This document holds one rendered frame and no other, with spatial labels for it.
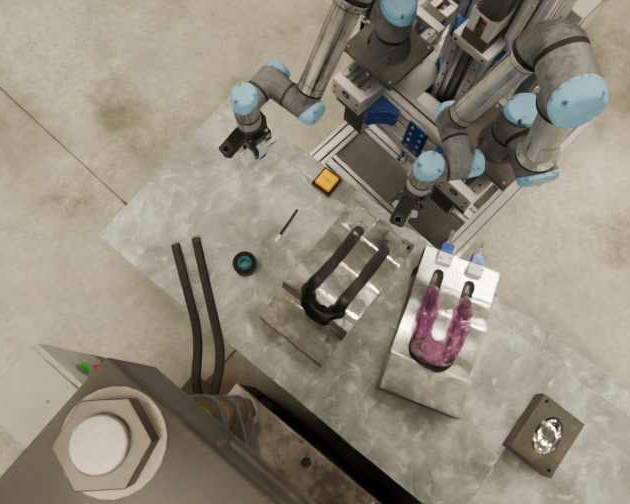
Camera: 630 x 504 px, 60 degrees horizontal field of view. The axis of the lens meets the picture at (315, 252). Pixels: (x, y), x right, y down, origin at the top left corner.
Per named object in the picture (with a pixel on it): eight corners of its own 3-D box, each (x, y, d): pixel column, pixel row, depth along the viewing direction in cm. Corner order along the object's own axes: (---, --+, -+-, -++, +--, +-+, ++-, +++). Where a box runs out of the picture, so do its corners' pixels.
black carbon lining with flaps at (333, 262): (355, 225, 184) (358, 216, 175) (393, 253, 182) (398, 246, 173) (290, 304, 177) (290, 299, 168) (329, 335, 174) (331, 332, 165)
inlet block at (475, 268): (474, 240, 188) (479, 236, 183) (488, 246, 187) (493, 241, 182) (463, 275, 185) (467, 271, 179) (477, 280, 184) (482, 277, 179)
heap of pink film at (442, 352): (425, 280, 181) (430, 275, 173) (476, 300, 179) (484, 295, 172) (400, 354, 174) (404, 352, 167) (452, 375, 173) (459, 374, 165)
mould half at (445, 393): (423, 250, 190) (430, 241, 179) (494, 276, 188) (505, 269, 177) (374, 387, 177) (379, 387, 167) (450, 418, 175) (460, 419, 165)
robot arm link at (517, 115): (525, 108, 167) (544, 83, 154) (537, 148, 163) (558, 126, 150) (487, 114, 166) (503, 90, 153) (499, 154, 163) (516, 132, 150)
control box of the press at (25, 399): (188, 367, 256) (44, 329, 114) (238, 409, 251) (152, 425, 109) (156, 405, 251) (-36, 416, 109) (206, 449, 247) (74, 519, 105)
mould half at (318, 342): (350, 208, 193) (354, 194, 180) (410, 252, 189) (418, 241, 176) (260, 318, 182) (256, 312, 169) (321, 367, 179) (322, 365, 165)
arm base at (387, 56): (387, 19, 186) (392, -1, 176) (420, 47, 183) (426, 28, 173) (356, 46, 183) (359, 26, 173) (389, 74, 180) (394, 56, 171)
